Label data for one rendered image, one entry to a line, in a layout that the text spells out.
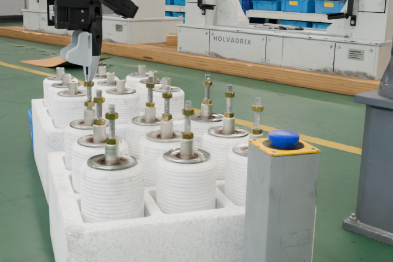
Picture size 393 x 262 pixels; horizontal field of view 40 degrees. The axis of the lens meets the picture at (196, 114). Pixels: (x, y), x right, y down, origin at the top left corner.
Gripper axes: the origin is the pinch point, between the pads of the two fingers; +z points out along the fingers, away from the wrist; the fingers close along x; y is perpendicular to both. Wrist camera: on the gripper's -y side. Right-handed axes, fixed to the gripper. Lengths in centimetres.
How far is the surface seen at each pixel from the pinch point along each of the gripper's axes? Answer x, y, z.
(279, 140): 44.6, -9.9, 2.5
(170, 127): 14.7, -9.2, 8.0
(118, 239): 30.7, 6.6, 18.8
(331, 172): -14, -75, 35
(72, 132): 2.1, 4.8, 10.4
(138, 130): 5.0, -7.3, 10.7
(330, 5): -352, -375, 0
